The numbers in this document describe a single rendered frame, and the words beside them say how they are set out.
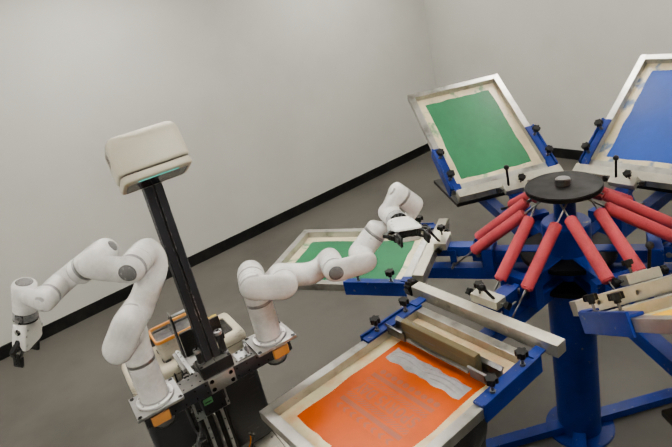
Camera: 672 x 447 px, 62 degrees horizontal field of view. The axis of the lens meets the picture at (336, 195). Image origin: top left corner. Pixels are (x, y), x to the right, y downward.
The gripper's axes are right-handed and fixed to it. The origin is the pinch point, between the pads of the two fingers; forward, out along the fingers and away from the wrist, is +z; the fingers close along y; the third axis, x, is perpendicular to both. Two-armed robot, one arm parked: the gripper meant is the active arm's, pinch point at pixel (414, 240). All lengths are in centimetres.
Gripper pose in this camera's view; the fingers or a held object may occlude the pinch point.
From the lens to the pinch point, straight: 183.1
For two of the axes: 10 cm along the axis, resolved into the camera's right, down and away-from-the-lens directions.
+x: -0.7, -9.4, -3.3
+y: -9.7, 1.4, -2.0
